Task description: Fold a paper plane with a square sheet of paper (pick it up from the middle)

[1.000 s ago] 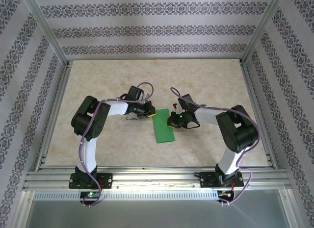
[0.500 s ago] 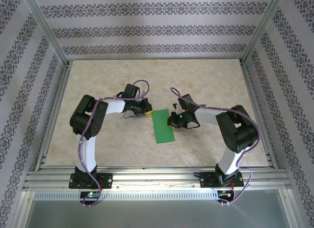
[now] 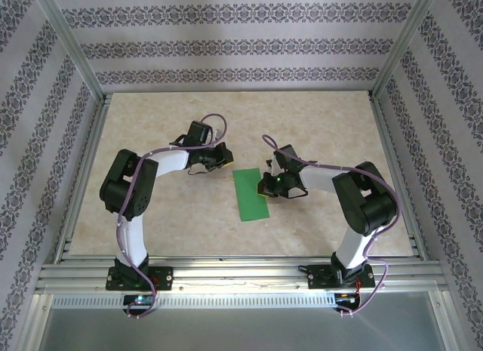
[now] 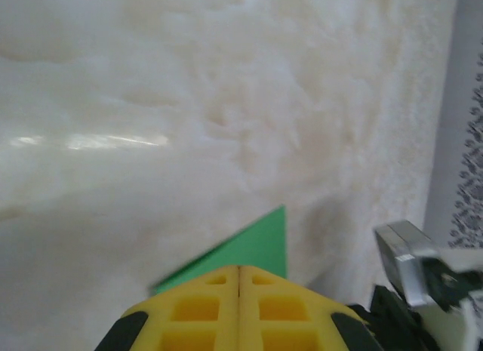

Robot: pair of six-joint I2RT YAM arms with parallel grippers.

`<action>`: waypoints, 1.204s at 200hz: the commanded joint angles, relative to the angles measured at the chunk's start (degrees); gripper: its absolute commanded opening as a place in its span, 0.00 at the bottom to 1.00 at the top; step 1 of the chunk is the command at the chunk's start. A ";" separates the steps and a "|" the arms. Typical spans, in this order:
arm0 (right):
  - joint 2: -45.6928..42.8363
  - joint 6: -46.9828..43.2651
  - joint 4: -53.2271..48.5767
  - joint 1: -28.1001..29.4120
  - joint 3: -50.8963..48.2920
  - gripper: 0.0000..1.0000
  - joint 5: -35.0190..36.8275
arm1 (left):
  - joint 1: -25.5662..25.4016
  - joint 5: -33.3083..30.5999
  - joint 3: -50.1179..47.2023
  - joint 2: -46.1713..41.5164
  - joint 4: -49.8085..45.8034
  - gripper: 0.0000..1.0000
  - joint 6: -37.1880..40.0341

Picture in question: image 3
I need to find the green paper sheet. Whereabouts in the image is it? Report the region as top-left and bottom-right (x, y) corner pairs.
(232, 168), (272, 223)

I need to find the aluminium mounting rail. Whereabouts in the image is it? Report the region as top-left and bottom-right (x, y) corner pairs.
(35, 254), (450, 296)

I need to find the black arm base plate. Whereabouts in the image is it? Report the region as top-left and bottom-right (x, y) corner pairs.
(307, 263), (377, 291)
(106, 266), (174, 291)

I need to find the aluminium side rail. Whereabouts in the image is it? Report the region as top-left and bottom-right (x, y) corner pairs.
(369, 94), (431, 263)
(52, 94), (112, 263)

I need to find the slotted grey cable duct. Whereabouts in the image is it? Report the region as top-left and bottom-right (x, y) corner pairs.
(51, 293), (337, 311)

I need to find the aluminium frame post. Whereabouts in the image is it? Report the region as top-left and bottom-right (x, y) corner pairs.
(32, 0), (112, 103)
(369, 0), (446, 103)

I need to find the aluminium frame bar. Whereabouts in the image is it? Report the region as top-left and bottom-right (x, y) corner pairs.
(429, 290), (469, 351)
(20, 293), (54, 351)

